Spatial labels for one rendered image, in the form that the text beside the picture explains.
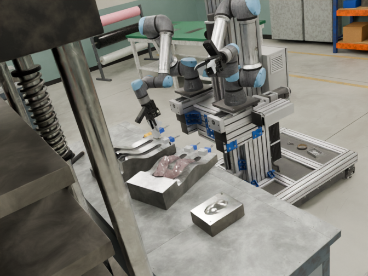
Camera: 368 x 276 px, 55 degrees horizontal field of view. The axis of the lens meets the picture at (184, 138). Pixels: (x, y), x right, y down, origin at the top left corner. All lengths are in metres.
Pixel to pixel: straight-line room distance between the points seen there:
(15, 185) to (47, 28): 0.35
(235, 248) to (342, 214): 1.55
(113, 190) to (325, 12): 6.69
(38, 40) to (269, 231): 1.26
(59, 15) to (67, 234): 0.62
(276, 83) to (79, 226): 1.96
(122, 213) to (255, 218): 0.93
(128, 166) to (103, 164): 1.32
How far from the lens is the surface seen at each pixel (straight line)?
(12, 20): 0.67
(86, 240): 1.02
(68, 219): 1.12
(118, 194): 0.85
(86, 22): 0.70
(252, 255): 1.53
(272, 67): 2.63
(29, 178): 0.85
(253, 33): 2.13
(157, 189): 1.81
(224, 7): 2.13
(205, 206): 1.69
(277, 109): 2.38
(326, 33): 7.35
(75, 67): 0.74
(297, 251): 1.55
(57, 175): 0.85
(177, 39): 5.66
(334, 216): 2.97
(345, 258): 2.66
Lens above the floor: 1.90
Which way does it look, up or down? 26 degrees down
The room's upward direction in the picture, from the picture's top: 12 degrees counter-clockwise
